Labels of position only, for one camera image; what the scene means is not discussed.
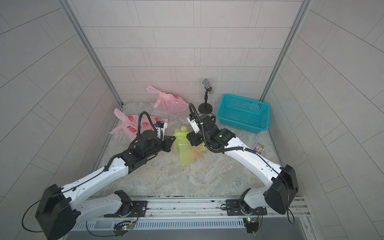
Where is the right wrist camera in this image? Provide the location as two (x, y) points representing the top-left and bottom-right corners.
(188, 118), (200, 134)

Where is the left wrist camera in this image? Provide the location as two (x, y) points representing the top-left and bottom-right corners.
(154, 121), (167, 130)

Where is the right circuit board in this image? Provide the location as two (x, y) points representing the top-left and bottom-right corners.
(243, 218), (260, 235)

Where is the circuit board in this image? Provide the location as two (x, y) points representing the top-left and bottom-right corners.
(243, 218), (260, 235)
(113, 221), (136, 237)

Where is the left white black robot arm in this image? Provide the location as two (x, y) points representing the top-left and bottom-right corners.
(35, 112), (176, 240)

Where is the microphone on black stand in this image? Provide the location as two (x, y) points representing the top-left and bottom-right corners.
(199, 79), (213, 114)

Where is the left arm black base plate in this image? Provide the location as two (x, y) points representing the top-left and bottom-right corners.
(104, 201), (148, 218)

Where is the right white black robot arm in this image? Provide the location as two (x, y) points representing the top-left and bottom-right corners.
(187, 104), (299, 224)

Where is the plain pink plastic bag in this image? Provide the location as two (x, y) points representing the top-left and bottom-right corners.
(146, 86), (189, 114)

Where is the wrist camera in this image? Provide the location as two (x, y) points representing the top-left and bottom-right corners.
(154, 121), (167, 130)
(188, 118), (200, 134)

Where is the teal plastic basket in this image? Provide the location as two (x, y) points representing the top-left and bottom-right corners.
(217, 94), (271, 134)

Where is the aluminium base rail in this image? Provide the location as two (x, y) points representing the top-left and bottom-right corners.
(58, 196), (310, 222)

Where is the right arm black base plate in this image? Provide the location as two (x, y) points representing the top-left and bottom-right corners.
(221, 199), (268, 216)

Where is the pink strawberry print plastic bag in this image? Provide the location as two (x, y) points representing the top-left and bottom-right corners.
(109, 109), (168, 143)

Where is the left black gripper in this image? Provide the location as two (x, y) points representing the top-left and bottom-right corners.
(143, 135), (178, 159)

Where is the left circuit board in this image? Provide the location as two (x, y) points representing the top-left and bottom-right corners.
(113, 221), (136, 237)

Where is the yellow-green plastic bag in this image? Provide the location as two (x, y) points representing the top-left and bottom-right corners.
(173, 126), (207, 167)

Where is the small printed card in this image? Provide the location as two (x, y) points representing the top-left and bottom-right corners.
(253, 142), (265, 155)

